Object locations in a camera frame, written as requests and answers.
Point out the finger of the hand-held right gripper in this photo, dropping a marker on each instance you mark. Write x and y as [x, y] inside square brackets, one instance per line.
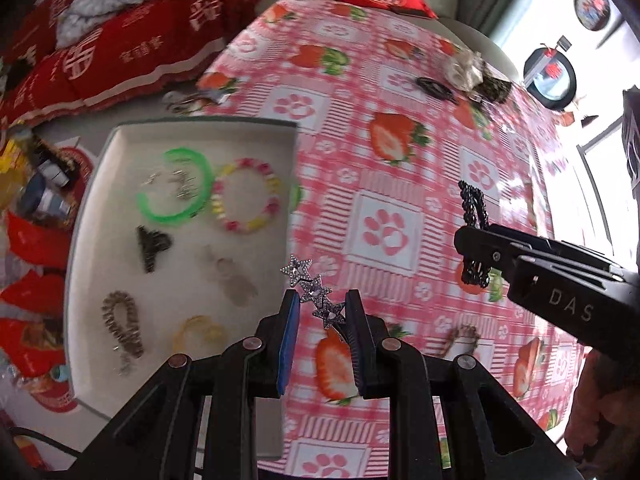
[480, 242]

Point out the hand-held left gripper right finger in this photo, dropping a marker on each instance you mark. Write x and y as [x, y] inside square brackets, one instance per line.
[356, 345]

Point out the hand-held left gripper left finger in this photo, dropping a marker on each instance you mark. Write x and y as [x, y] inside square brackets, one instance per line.
[289, 345]

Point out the black rhinestone hair clip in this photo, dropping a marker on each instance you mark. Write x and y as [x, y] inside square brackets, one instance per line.
[470, 200]

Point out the silver star hair clip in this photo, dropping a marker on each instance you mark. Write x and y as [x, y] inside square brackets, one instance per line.
[312, 287]

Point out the silver dangle earrings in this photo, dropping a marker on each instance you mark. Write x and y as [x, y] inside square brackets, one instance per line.
[230, 275]

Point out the green plastic bangle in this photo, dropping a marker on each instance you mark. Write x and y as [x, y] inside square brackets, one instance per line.
[202, 180]

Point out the small silver stud earrings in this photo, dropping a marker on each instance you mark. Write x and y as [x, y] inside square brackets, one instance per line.
[177, 182]

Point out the white jewelry tray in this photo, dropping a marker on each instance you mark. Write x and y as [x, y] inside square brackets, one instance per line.
[100, 260]

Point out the person's right hand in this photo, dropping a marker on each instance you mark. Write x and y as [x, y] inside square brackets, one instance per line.
[605, 410]

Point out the leopard print scrunchie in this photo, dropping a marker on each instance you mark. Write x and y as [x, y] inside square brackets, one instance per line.
[495, 87]

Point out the small black claw clip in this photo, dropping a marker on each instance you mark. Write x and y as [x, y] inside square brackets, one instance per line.
[152, 247]

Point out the white dotted scrunchie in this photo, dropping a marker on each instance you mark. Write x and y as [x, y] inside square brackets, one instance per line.
[462, 70]

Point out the round black framed mirror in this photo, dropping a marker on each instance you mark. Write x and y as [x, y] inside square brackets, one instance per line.
[550, 77]

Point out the pile of red packets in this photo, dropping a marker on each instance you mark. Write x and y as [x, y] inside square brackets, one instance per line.
[30, 280]

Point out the metal binder clip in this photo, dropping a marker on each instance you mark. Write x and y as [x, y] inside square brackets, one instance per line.
[182, 100]

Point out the blue white bottle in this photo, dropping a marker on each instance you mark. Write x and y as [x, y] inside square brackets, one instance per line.
[47, 192]

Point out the yellow package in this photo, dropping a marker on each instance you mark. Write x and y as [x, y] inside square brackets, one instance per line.
[12, 157]

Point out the red printed blanket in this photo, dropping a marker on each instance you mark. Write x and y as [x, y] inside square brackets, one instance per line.
[125, 50]

